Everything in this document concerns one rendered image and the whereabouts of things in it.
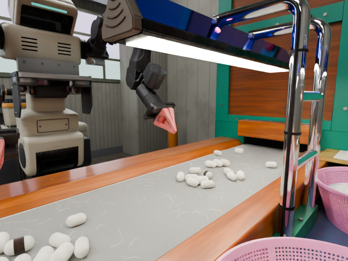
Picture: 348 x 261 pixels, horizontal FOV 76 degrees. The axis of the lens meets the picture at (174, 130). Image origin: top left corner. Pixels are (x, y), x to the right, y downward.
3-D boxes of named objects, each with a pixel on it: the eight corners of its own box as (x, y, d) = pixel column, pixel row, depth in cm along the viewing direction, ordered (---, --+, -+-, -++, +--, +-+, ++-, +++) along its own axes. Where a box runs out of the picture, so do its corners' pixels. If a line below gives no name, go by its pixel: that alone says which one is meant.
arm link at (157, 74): (144, 82, 84) (124, 79, 79) (158, 55, 78) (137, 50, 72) (158, 103, 78) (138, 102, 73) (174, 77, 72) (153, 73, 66)
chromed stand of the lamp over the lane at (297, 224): (198, 222, 51) (202, 13, 44) (241, 195, 65) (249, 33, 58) (286, 266, 38) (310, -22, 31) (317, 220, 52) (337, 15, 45)
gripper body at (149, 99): (177, 105, 73) (165, 90, 76) (153, 106, 66) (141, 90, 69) (168, 119, 77) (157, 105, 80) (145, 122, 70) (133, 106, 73)
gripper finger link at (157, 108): (186, 124, 68) (169, 103, 72) (169, 126, 63) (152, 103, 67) (175, 138, 72) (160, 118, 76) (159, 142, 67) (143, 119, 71)
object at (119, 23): (100, 41, 33) (98, -13, 32) (270, 73, 77) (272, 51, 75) (132, 29, 27) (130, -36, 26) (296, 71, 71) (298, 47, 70)
